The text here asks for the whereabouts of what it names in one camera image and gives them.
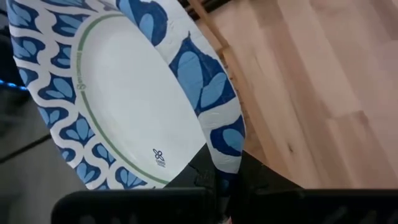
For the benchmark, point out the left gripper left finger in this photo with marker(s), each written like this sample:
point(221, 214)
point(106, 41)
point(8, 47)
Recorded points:
point(140, 208)

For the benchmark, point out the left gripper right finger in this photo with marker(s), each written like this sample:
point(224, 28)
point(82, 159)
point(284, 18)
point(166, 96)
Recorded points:
point(311, 208)

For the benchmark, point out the blue floral paper bowl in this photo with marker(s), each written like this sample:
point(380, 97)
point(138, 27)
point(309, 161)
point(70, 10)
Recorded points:
point(133, 93)

